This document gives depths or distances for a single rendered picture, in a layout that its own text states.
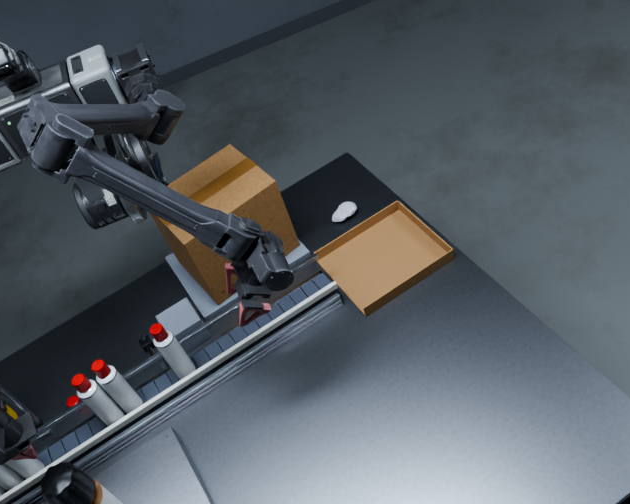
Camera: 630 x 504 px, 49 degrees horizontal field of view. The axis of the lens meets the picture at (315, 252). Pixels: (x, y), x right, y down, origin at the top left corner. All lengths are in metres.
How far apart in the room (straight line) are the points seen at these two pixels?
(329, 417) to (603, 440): 0.62
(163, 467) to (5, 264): 2.38
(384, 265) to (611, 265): 1.28
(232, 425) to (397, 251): 0.66
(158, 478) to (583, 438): 0.97
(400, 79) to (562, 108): 0.91
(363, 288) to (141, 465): 0.73
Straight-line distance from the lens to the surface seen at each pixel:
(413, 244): 1.99
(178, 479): 1.73
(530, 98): 3.76
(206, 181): 1.95
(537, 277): 2.95
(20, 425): 1.61
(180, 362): 1.79
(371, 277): 1.94
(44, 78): 1.83
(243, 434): 1.78
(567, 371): 1.75
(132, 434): 1.87
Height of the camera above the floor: 2.33
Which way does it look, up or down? 47 degrees down
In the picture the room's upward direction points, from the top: 20 degrees counter-clockwise
